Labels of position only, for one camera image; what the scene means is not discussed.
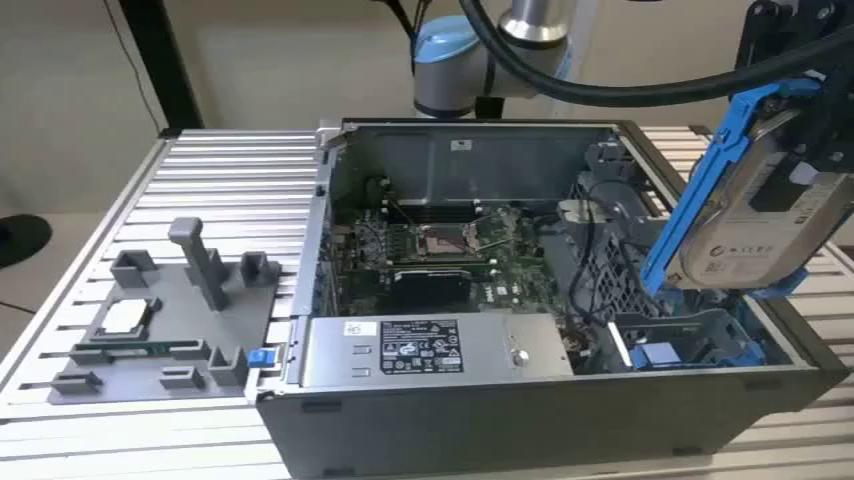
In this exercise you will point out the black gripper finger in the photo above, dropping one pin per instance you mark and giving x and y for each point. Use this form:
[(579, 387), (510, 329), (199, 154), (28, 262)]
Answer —
[(777, 190)]

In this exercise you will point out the hard disk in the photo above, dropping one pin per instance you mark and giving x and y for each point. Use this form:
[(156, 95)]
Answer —
[(734, 240)]

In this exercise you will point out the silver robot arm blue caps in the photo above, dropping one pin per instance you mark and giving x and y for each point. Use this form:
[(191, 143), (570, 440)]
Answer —
[(454, 75)]

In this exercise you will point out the perforated metal disk bay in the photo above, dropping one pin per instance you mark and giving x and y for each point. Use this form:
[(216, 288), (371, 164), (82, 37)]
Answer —
[(601, 280)]

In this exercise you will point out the black RAM slot row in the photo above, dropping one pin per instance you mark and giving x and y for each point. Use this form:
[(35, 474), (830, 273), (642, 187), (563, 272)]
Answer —
[(434, 212)]

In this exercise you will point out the blue plastic bay clip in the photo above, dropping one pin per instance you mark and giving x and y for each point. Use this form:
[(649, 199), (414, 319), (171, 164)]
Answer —
[(657, 356)]

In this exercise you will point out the green motherboard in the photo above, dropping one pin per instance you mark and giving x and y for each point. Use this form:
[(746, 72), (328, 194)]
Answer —
[(514, 280)]

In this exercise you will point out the CPU socket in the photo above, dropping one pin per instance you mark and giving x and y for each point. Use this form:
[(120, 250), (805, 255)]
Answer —
[(437, 245)]

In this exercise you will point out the black graphics card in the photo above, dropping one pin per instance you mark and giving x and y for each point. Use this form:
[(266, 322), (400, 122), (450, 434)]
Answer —
[(430, 295)]

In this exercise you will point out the black open PC case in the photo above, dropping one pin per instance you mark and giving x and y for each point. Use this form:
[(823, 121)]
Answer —
[(467, 430)]

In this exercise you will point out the silver power supply unit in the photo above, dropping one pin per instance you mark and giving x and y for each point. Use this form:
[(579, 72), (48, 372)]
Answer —
[(334, 360)]

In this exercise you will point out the blue case latch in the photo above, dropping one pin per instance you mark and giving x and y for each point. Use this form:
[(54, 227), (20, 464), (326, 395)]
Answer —
[(260, 358)]

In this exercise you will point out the grey parts rack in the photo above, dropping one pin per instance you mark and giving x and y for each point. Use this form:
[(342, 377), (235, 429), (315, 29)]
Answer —
[(180, 320)]

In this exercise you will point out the green RAM stick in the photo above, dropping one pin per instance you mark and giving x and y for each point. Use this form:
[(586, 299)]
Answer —
[(156, 347)]

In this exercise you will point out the silver CPU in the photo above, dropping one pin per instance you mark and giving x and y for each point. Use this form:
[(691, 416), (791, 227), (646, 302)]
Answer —
[(123, 319)]

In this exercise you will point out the black round floor base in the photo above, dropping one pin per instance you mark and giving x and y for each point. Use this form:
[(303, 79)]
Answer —
[(23, 240)]

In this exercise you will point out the black upright frame post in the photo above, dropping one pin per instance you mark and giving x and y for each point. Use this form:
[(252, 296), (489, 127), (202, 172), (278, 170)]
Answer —
[(163, 65)]

